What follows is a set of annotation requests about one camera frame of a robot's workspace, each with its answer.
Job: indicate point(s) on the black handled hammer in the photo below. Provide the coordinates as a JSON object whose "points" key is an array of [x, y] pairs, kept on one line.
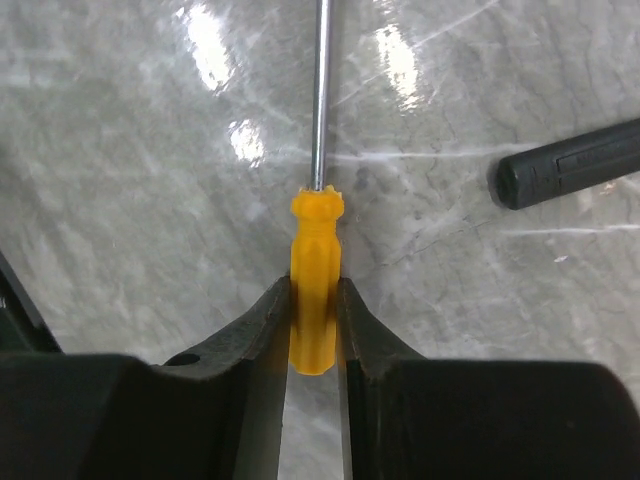
{"points": [[544, 173]]}

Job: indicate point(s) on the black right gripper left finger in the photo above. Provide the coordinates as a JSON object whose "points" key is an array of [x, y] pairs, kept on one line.
{"points": [[213, 411]]}

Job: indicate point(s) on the yellow screwdriver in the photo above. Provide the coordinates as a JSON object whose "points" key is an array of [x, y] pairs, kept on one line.
{"points": [[316, 250]]}

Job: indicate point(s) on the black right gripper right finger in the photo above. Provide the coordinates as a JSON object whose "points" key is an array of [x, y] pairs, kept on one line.
{"points": [[405, 416]]}

